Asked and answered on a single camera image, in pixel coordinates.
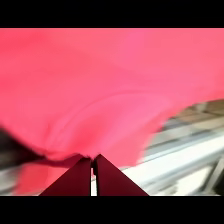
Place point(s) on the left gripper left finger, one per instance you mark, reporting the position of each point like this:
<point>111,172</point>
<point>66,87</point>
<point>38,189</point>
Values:
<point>74,181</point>

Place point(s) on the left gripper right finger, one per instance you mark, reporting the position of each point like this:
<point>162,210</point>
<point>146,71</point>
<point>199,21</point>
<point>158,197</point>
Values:
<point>113,181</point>

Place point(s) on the red garment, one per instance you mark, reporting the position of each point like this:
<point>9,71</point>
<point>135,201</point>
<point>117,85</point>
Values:
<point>93,90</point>

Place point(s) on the silver frame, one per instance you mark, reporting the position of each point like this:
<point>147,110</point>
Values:
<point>186,160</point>

